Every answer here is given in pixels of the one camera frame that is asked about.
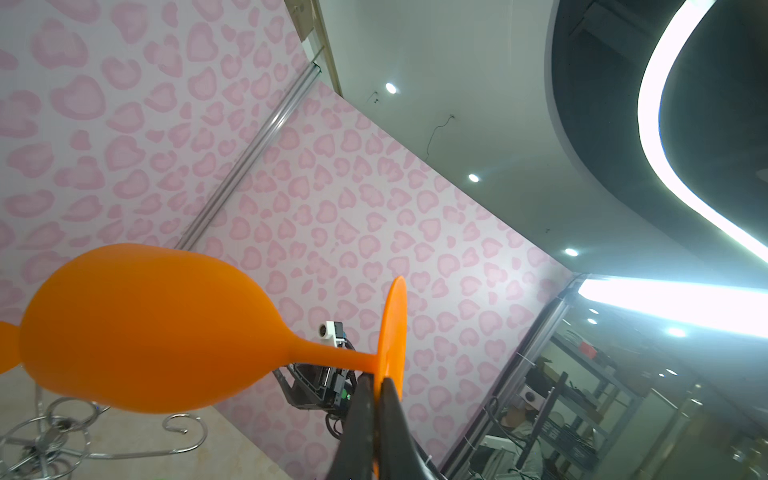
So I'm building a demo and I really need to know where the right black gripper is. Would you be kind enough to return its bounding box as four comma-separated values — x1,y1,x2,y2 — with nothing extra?
273,363,354,411

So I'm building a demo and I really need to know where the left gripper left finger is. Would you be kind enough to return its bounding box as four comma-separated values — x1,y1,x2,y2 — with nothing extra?
326,374,375,480

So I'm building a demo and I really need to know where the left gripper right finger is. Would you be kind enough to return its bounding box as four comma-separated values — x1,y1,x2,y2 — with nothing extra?
379,378,434,480

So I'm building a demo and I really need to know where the orange wine glass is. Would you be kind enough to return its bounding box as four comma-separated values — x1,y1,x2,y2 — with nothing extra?
18,244,408,414
0,321,21,374

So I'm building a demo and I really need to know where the chrome wine glass rack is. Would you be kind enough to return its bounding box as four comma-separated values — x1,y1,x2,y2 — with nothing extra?
1,385,209,479

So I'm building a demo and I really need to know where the metal storage shelf outside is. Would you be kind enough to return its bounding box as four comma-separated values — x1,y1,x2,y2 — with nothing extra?
536,328,678,479

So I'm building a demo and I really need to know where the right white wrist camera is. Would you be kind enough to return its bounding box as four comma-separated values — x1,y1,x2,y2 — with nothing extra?
318,321,347,348

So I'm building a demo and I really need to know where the aluminium frame right post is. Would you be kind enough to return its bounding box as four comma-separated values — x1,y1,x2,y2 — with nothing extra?
175,61,321,251

